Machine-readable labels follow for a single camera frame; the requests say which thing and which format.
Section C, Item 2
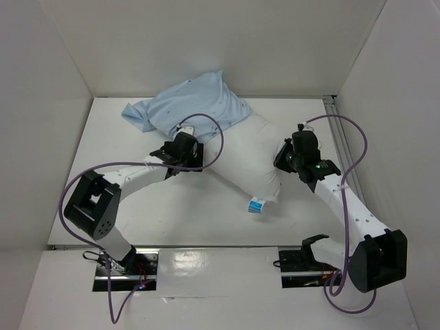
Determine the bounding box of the light blue pillowcase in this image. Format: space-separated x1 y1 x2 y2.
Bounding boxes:
121 71 253 143

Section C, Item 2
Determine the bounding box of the white pillow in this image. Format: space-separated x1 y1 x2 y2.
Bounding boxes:
203 112 290 203

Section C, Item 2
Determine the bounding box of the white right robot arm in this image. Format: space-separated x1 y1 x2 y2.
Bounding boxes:
274 131 408 293

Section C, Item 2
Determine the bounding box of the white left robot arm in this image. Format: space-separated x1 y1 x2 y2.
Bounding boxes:
63 132 204 274

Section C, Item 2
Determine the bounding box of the blue white pillow label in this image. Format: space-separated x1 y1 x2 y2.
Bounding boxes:
247 197 266 214

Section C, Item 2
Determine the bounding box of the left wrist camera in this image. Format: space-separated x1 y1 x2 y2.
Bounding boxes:
177 124 195 136

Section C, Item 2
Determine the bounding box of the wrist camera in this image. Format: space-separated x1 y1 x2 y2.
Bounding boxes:
297 122 314 132
177 124 195 136

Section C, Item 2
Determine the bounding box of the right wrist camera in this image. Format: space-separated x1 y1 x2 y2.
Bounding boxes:
297 122 314 132

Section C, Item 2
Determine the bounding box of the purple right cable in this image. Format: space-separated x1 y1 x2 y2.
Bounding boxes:
302 115 377 314

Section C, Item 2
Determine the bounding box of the purple cable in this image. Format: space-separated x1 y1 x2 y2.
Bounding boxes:
58 113 226 325
302 115 377 314

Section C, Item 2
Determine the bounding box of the aluminium frame rail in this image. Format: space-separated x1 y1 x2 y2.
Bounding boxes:
323 96 365 203

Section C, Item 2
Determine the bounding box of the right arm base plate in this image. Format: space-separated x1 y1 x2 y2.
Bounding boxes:
272 248 337 289

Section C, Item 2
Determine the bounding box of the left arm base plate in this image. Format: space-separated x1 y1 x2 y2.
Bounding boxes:
82 249 159 292

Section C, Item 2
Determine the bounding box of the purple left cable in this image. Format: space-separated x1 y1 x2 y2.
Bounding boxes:
58 113 226 325

